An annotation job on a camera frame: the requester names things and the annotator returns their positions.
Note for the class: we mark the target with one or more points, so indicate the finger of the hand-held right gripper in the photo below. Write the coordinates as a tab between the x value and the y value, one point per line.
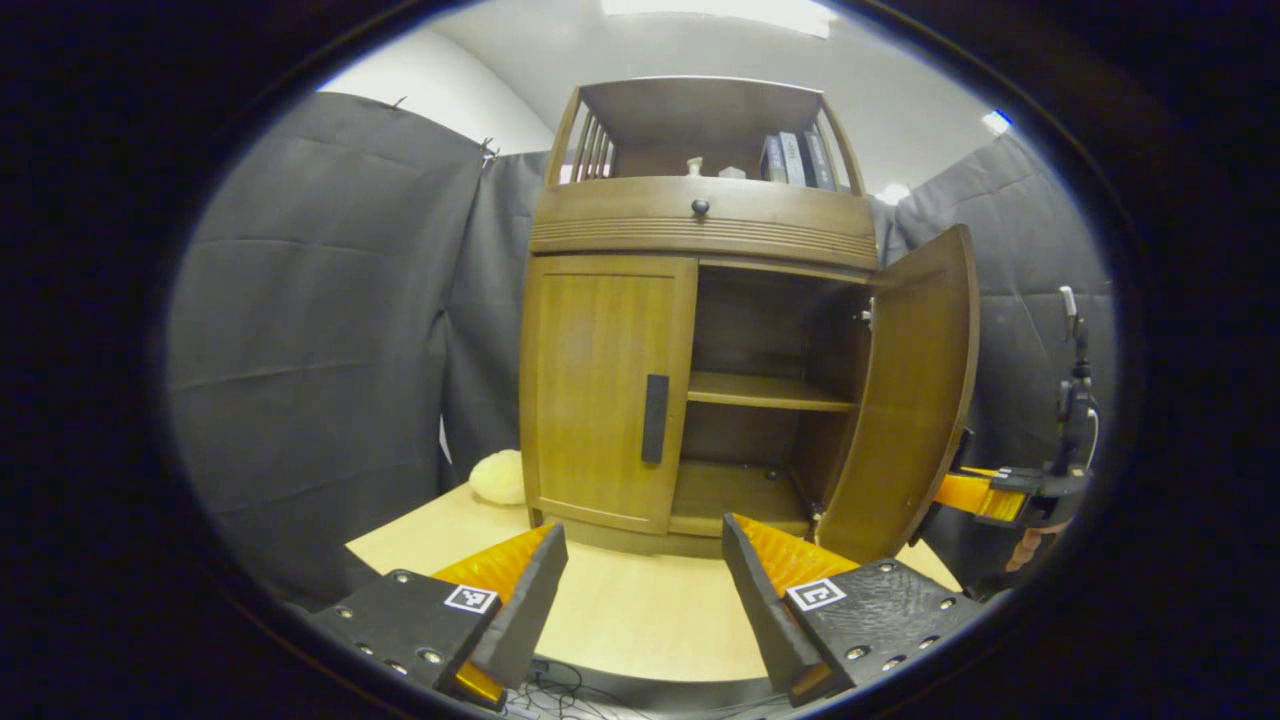
975	495

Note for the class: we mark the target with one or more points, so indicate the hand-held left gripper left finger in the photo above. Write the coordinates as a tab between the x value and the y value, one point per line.
530	610

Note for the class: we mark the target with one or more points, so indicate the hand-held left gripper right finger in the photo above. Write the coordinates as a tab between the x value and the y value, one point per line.
765	610

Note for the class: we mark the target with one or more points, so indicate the wooden cabinet door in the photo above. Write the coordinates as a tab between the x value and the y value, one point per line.
910	400
590	390

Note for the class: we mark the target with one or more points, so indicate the wooden double-door shoe cabinet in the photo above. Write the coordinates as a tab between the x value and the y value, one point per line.
640	220

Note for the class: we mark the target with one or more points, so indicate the metal door hinge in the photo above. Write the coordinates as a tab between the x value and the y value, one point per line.
866	315

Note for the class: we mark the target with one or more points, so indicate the wooden cabinet shelf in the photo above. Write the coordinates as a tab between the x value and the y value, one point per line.
760	392

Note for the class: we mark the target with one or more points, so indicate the cream plush ball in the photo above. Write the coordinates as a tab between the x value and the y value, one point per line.
498	478

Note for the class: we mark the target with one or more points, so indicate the black backdrop cloth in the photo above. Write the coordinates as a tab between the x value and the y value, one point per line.
300	350

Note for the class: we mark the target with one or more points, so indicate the small ceiling light panel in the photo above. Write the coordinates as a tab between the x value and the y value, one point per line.
995	122

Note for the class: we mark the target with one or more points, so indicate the metal cloth clip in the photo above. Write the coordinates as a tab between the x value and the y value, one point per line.
488	150

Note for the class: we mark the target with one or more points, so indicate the long ceiling light panel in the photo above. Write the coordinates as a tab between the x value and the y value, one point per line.
720	12

